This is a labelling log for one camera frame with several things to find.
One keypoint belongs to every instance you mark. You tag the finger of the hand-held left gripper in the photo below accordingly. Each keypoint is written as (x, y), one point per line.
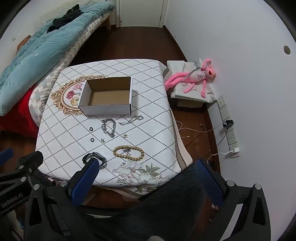
(30, 162)
(5, 156)

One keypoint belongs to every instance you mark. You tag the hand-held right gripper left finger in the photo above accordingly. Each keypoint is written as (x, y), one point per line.
(85, 182)

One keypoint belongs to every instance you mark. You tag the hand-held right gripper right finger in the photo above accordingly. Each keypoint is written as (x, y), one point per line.
(208, 183)

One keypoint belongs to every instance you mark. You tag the black smart band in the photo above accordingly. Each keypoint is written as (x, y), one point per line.
(101, 158)

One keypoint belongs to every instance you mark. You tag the small silver charm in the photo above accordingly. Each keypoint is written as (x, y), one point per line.
(126, 151)

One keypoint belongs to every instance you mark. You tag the cardboard box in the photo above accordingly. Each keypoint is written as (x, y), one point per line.
(104, 110)

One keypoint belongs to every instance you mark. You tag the red cloth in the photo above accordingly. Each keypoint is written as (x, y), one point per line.
(18, 118)

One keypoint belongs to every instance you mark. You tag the white charger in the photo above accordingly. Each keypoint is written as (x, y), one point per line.
(235, 150)

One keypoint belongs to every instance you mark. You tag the beige under cloth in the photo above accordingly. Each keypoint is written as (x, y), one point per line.
(182, 148)

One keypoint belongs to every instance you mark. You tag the black charger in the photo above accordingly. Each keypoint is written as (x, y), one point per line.
(227, 123)

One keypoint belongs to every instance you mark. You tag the pink plush toy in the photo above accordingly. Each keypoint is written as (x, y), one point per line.
(196, 75)

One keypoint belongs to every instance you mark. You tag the bed with blue duvet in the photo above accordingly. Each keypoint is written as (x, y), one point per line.
(41, 51)

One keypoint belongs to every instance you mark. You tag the brown pillow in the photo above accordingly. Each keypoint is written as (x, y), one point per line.
(24, 41)

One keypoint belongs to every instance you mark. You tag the black clothing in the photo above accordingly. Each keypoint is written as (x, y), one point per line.
(64, 18)

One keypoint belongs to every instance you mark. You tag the white door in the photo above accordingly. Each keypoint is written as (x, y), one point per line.
(138, 11)

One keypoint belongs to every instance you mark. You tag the white wall socket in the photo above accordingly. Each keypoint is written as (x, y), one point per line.
(231, 138)
(234, 155)

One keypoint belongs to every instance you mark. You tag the grey wall switch panel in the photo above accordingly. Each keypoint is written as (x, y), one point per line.
(223, 107)

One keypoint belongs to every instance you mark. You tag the round wall hole cover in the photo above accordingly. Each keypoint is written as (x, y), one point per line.
(287, 49)

